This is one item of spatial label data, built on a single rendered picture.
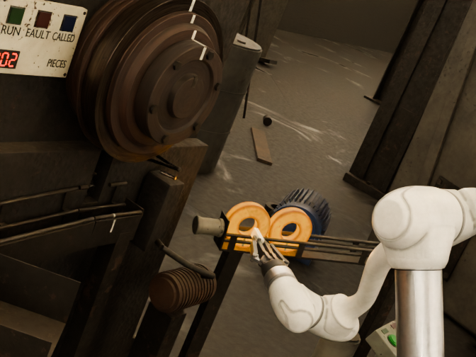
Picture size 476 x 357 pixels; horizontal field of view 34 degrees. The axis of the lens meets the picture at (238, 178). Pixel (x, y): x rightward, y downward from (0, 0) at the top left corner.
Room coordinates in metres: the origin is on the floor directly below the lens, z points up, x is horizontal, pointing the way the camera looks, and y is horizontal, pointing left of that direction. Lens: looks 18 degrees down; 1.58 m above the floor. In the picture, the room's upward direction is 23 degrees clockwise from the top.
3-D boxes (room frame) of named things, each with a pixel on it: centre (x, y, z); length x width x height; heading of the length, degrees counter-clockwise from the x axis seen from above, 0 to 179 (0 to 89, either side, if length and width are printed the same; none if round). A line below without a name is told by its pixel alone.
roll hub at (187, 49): (1.95, 0.22, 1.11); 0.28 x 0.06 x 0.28; 151
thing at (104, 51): (2.00, 0.31, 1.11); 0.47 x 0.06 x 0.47; 151
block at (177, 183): (2.21, 0.20, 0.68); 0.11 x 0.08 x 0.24; 61
